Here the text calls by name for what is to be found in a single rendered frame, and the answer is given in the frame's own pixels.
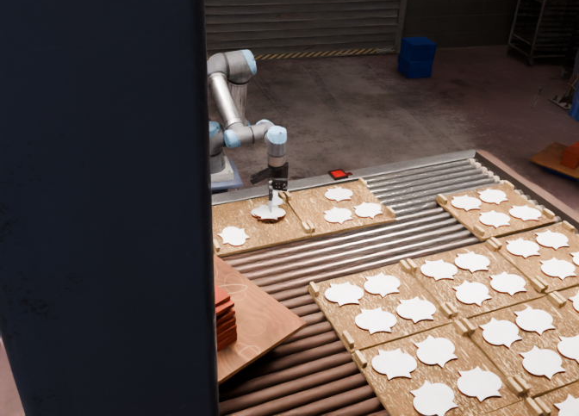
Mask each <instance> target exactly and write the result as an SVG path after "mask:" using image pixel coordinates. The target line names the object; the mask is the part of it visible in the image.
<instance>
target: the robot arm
mask: <svg viewBox="0 0 579 416"><path fill-rule="evenodd" d="M207 68H208V88H210V90H211V92H212V95H213V97H214V99H215V103H216V106H217V108H218V110H219V112H220V115H221V118H222V120H223V123H222V124H219V123H218V122H216V121H210V122H209V141H210V166H211V174H215V173H219V172H221V171H223V170H224V169H225V168H226V161H225V159H224V157H223V155H222V153H221V148H222V147H225V146H227V147H228V148H235V147H240V146H247V145H251V144H256V143H260V142H265V144H267V163H268V168H266V169H264V170H262V171H260V172H257V173H255V174H253V175H251V178H250V182H251V183H252V185H254V184H255V183H258V182H261V181H263V180H265V179H266V178H268V179H269V180H268V189H269V206H268V209H269V210H270V212H271V213H272V206H276V205H280V204H282V203H283V200H282V199H281V198H279V197H278V196H277V192H276V191H275V190H281V191H287V189H288V169H289V162H285V156H286V140H287V135H286V130H285V128H284V127H279V126H274V124H273V123H271V122H270V121H268V120H261V121H259V122H258V123H257V124H256V125H254V126H250V123H249V121H248V120H247V119H246V118H245V112H246V91H247V84H248V83H249V82H250V81H251V77H252V75H253V76H254V75H255V74H256V73H257V66H256V62H255V59H254V57H253V55H252V52H251V51H250V50H239V51H232V52H226V53H217V54H215V55H213V56H212V57H210V58H209V60H208V61H207ZM227 81H228V82H229V84H228V86H227ZM286 187H287V189H286ZM273 190H274V191H273ZM272 195H273V198H272Z"/></svg>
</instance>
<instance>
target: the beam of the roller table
mask: <svg viewBox="0 0 579 416"><path fill-rule="evenodd" d="M475 153H476V151H475V150H474V149H469V150H464V151H460V152H450V153H446V154H440V155H435V156H431V157H425V158H417V159H411V160H406V161H401V162H396V163H391V164H386V165H377V166H372V167H367V168H362V169H357V170H352V171H345V173H347V172H351V173H352V175H351V176H348V178H346V179H341V180H336V181H334V180H333V179H332V178H331V177H330V175H329V174H328V175H323V176H318V177H309V178H303V179H298V180H294V181H288V189H287V191H288V192H293V191H298V190H303V189H311V188H316V187H320V186H326V185H330V184H336V183H344V182H349V181H354V180H358V179H359V178H360V177H362V178H368V177H377V176H381V175H387V174H391V173H397V172H401V171H410V170H414V169H419V168H424V167H429V166H434V165H442V164H448V163H452V162H458V161H462V160H466V159H468V158H474V157H475ZM265 196H269V189H268V185H265V186H259V187H254V188H250V189H240V190H235V191H230V192H225V193H220V194H215V195H212V207H213V206H217V205H222V204H227V203H232V202H241V201H245V200H250V199H255V198H259V197H265Z"/></svg>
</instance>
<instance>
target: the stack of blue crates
mask: <svg viewBox="0 0 579 416"><path fill-rule="evenodd" d="M436 46H437V44H435V43H434V42H432V41H431V40H429V39H428V38H426V37H410V38H402V43H401V51H400V54H399V55H398V61H397V62H398V69H397V70H398V71H399V72H400V73H401V74H403V75H404V76H405V77H406V78H430V77H431V75H432V67H433V60H434V55H435V52H436Z"/></svg>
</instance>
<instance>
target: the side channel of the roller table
mask: <svg viewBox="0 0 579 416"><path fill-rule="evenodd" d="M474 158H477V159H478V163H481V162H482V163H484V167H487V166H488V167H489V168H490V171H495V172H496V174H497V176H502V177H503V180H504V181H505V180H508V181H509V182H510V183H511V184H512V185H515V186H516V188H517V190H519V189H521V190H522V191H523V192H524V196H525V195H529V196H530V197H531V200H536V201H537V202H538V204H539V206H540V205H543V206H545V208H547V209H548V210H550V211H551V212H552V213H553V214H554V215H555V216H559V217H560V218H561V220H562V222H563V221H564V220H566V221H567V222H568V223H570V224H571V225H572V226H573V227H574V228H576V229H577V230H578V234H579V214H578V213H577V212H576V211H574V210H573V209H572V208H570V207H568V206H567V205H565V204H564V203H562V202H560V201H559V200H558V199H557V198H555V197H554V196H552V195H550V194H549V193H547V192H546V191H544V190H543V189H541V188H540V187H539V186H538V185H536V184H535V183H533V182H531V181H530V180H528V179H527V178H525V177H523V176H522V175H521V174H519V173H518V172H517V171H515V170H513V169H512V168H510V167H509V166H507V165H506V164H504V163H503V162H501V161H500V160H499V159H498V158H496V157H494V156H493V155H491V154H490V153H488V152H486V151H485V150H481V151H476V153H475V157H474Z"/></svg>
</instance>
